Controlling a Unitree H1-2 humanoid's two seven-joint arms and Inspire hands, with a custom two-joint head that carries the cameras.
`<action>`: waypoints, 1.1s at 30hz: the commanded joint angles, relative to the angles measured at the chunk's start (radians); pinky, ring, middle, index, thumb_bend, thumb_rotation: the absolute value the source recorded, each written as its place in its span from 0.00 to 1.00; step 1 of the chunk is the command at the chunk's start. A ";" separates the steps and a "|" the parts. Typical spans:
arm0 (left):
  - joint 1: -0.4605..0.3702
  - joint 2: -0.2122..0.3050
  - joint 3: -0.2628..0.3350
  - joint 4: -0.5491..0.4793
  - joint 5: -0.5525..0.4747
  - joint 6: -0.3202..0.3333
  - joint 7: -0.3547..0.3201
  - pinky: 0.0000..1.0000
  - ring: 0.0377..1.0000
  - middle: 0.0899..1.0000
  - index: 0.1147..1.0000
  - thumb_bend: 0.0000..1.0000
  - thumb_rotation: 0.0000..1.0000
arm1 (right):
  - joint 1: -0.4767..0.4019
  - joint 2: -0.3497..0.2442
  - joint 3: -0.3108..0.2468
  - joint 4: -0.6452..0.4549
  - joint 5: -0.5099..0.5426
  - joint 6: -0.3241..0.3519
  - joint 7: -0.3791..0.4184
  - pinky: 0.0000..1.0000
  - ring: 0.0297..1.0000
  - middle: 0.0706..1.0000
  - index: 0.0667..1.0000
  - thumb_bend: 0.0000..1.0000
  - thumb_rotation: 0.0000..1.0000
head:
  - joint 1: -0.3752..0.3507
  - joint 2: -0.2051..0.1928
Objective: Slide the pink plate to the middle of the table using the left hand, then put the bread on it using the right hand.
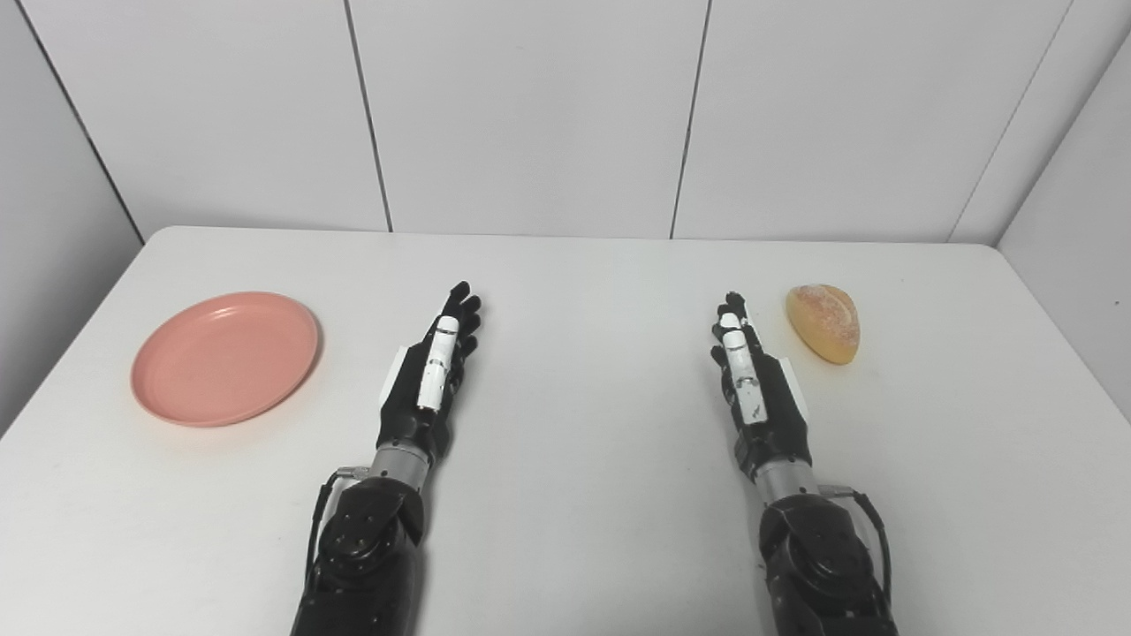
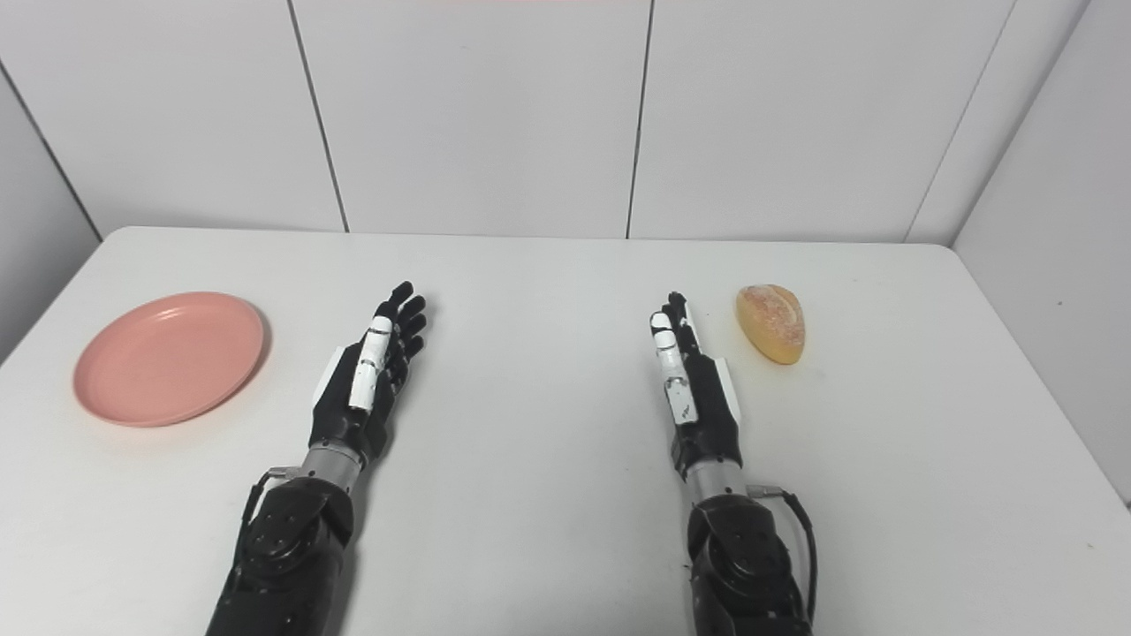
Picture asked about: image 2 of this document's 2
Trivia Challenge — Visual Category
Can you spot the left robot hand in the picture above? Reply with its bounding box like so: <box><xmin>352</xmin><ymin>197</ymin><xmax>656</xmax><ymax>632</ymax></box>
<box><xmin>308</xmin><ymin>282</ymin><xmax>428</xmax><ymax>466</ymax></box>

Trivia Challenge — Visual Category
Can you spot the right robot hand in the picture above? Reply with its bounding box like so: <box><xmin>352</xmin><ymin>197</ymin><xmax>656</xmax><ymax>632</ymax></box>
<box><xmin>650</xmin><ymin>291</ymin><xmax>743</xmax><ymax>481</ymax></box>

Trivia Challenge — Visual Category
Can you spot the bread roll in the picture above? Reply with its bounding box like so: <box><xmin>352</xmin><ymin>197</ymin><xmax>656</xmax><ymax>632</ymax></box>
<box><xmin>736</xmin><ymin>284</ymin><xmax>806</xmax><ymax>366</ymax></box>

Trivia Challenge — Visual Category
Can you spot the pink plate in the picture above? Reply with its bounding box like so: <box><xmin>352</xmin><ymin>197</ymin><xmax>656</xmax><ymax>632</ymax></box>
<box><xmin>73</xmin><ymin>292</ymin><xmax>266</xmax><ymax>428</ymax></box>

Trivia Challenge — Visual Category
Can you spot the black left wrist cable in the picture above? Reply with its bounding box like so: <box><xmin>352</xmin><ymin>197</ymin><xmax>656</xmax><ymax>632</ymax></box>
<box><xmin>232</xmin><ymin>466</ymin><xmax>299</xmax><ymax>566</ymax></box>

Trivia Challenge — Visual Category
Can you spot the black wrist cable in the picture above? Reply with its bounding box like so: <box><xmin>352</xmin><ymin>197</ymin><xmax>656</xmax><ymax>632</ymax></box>
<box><xmin>232</xmin><ymin>466</ymin><xmax>299</xmax><ymax>566</ymax></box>
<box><xmin>748</xmin><ymin>482</ymin><xmax>819</xmax><ymax>625</ymax></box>

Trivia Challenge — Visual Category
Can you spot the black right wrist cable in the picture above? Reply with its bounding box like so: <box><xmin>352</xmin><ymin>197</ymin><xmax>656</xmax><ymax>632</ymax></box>
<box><xmin>748</xmin><ymin>482</ymin><xmax>819</xmax><ymax>625</ymax></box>

